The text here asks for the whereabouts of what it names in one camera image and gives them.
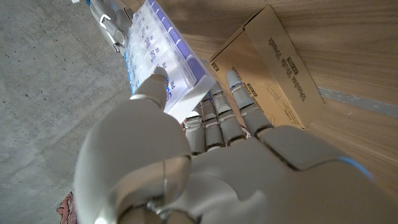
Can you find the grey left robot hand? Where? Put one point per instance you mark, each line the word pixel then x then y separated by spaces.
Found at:
pixel 236 180

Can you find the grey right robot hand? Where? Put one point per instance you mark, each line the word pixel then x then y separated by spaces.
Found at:
pixel 113 21

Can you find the clear weekly pill organizer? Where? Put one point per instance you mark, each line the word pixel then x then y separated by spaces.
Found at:
pixel 164 43

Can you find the brown cardboard box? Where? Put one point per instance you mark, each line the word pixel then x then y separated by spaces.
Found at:
pixel 270 68

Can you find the red brick printed backdrop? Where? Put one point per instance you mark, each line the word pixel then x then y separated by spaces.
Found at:
pixel 66 208

